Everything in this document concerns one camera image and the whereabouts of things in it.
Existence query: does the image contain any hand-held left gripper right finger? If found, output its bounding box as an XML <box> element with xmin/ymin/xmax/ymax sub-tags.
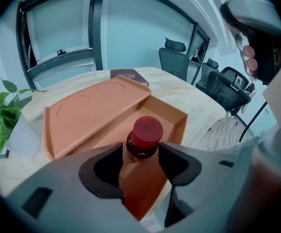
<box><xmin>158</xmin><ymin>136</ymin><xmax>263</xmax><ymax>233</ymax></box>

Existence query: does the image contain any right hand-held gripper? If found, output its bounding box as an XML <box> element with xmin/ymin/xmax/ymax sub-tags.
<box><xmin>219</xmin><ymin>0</ymin><xmax>281</xmax><ymax>85</ymax></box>

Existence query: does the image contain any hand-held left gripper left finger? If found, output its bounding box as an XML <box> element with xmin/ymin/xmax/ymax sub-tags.
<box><xmin>5</xmin><ymin>142</ymin><xmax>152</xmax><ymax>233</ymax></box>

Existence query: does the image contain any small red-capped bottle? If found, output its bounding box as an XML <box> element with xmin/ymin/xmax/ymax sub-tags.
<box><xmin>125</xmin><ymin>116</ymin><xmax>164</xmax><ymax>162</ymax></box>

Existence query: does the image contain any orange box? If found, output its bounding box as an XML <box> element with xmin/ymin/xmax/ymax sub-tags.
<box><xmin>43</xmin><ymin>75</ymin><xmax>189</xmax><ymax>222</ymax></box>

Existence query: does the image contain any dark maroon box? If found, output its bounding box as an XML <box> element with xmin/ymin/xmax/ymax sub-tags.
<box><xmin>110</xmin><ymin>68</ymin><xmax>150</xmax><ymax>87</ymax></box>

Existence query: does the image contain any person's right hand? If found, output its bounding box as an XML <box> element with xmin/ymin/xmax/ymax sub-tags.
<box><xmin>242</xmin><ymin>45</ymin><xmax>259</xmax><ymax>77</ymax></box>

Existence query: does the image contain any clear plastic sheet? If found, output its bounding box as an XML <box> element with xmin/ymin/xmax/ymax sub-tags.
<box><xmin>198</xmin><ymin>115</ymin><xmax>263</xmax><ymax>153</ymax></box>

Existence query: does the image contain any black mesh office chair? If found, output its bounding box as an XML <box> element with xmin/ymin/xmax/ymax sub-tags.
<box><xmin>158</xmin><ymin>37</ymin><xmax>189</xmax><ymax>82</ymax></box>
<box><xmin>205</xmin><ymin>67</ymin><xmax>252</xmax><ymax>117</ymax></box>
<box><xmin>194</xmin><ymin>58</ymin><xmax>220</xmax><ymax>90</ymax></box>

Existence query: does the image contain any white plant pot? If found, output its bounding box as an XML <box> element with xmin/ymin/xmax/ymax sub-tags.
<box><xmin>5</xmin><ymin>112</ymin><xmax>42</xmax><ymax>159</ymax></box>

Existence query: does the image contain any green potted plant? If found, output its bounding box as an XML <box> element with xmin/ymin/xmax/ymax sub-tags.
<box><xmin>0</xmin><ymin>78</ymin><xmax>47</xmax><ymax>162</ymax></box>

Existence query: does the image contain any black cable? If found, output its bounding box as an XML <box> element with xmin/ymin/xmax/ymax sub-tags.
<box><xmin>238</xmin><ymin>100</ymin><xmax>268</xmax><ymax>143</ymax></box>

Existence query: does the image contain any black window frame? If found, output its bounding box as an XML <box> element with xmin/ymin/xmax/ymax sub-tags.
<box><xmin>16</xmin><ymin>0</ymin><xmax>211</xmax><ymax>90</ymax></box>

